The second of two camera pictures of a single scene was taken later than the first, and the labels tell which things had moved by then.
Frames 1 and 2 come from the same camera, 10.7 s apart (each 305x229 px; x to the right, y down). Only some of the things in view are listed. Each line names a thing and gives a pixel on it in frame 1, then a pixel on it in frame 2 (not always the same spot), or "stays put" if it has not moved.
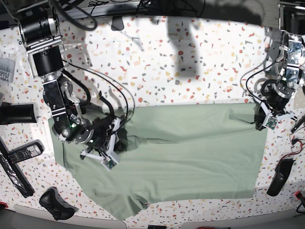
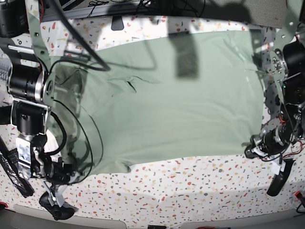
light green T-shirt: [175, 150] -> [129, 102]
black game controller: [52, 200] stays put
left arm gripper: [268, 117] -> [267, 145]
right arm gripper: [109, 139] -> [59, 175]
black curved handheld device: [281, 171] stays put
